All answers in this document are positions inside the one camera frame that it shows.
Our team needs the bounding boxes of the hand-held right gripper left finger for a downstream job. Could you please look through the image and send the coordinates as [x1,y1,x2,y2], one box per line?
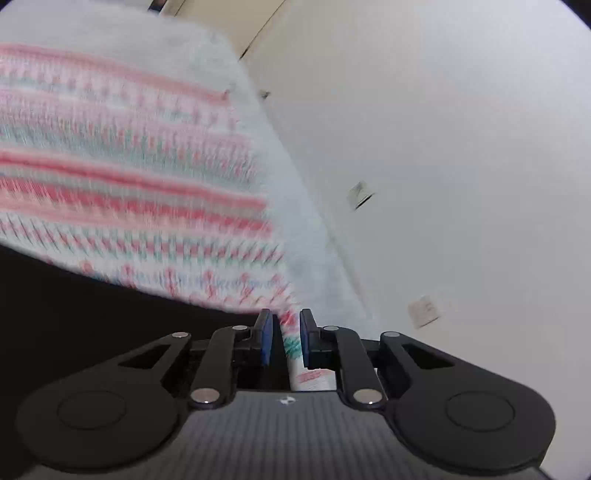
[117,308,275,411]

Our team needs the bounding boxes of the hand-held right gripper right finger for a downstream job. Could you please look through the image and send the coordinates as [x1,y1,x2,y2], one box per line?
[299,308,456,411]

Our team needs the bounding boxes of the black pants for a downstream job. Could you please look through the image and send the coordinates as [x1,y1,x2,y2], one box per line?
[0,244,262,416]

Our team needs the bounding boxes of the white wall outlet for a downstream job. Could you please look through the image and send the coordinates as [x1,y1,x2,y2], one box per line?
[346,181,376,211]
[407,295,445,329]

